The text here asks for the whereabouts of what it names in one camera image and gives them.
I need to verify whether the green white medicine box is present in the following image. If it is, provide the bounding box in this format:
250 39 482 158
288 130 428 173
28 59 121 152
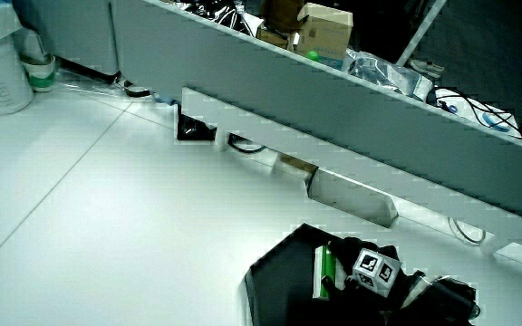
312 243 348 302

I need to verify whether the clear plastic bag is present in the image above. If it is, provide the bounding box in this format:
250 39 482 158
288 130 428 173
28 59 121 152
343 48 435 102

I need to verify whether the thin black cable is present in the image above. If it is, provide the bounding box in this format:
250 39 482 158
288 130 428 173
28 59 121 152
433 86 522 139

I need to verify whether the grey cable loop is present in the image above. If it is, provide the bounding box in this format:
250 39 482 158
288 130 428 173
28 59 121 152
447 217 488 247

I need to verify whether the white slanted pole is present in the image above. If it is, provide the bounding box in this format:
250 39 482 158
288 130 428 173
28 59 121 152
395 0 449 68

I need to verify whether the black cable loop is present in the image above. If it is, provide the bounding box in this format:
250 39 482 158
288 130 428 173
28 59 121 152
227 132 267 155

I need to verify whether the pale cardboard box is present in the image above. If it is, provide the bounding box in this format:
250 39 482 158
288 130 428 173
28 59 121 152
295 2 354 64

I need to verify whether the white packet with blue ring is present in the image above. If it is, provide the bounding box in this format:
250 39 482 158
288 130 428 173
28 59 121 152
431 87 522 139

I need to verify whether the short grey partition panel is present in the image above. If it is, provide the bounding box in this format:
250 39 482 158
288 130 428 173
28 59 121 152
12 0 121 77

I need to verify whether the black hexagonal plate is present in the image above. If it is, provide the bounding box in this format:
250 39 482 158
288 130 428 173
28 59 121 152
244 223 387 326

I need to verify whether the white shoe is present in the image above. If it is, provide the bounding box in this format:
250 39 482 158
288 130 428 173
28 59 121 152
408 58 446 80

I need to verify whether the long grey partition panel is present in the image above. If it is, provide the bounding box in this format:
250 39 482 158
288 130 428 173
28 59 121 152
110 0 522 228

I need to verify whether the person's right hand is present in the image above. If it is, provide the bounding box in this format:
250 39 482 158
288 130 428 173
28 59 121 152
322 236 426 326

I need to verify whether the white cable tray rail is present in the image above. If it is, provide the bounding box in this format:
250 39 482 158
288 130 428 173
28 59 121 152
179 86 522 257

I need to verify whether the dark brown cardboard box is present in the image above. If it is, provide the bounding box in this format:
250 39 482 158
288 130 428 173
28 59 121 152
260 0 306 34

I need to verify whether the black round disc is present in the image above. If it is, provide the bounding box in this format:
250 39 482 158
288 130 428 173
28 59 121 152
123 80 152 99

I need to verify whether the shiny black plastic bag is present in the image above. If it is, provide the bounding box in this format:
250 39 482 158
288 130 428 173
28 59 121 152
177 0 254 36

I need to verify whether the person's right forearm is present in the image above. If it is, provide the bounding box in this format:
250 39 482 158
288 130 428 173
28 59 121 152
386 273 482 326

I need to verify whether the small flat cardboard box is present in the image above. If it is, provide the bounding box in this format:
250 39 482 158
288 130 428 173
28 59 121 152
256 25 290 50

